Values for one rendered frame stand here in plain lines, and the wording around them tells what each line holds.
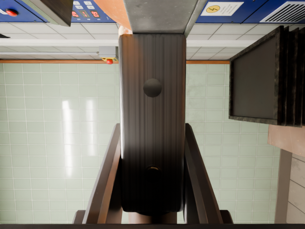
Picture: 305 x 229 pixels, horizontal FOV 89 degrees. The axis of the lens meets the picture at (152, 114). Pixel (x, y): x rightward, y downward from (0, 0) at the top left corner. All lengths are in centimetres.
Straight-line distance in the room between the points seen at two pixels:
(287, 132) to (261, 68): 39
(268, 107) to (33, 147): 164
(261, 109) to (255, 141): 98
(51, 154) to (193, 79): 136
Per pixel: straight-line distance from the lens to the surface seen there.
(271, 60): 63
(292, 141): 93
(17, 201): 197
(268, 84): 63
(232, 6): 64
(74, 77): 145
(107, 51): 102
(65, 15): 45
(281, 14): 76
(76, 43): 101
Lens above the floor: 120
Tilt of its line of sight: level
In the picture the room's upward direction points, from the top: 90 degrees counter-clockwise
